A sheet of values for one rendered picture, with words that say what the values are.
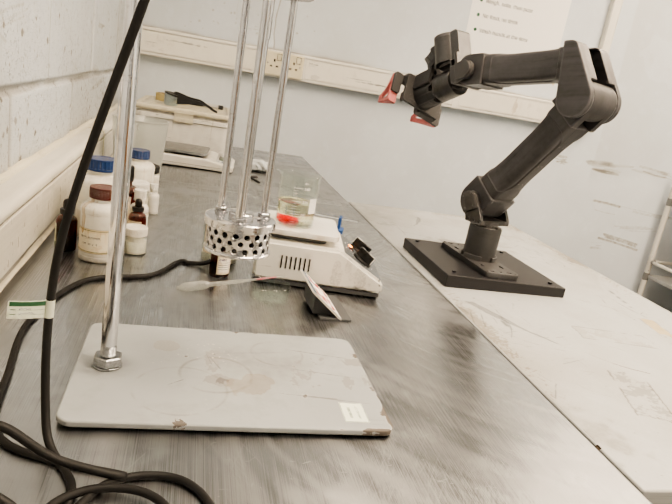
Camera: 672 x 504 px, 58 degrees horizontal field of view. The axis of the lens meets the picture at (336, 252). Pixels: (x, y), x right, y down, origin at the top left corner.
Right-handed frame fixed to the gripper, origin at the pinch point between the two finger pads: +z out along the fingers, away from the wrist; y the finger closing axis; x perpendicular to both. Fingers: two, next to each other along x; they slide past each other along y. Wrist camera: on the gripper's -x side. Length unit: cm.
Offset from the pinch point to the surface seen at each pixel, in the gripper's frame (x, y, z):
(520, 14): -99, -78, 49
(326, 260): 48, 24, -28
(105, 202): 49, 55, -15
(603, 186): -57, -153, 56
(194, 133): -4, 22, 77
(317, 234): 44, 27, -28
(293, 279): 51, 27, -25
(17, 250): 59, 63, -17
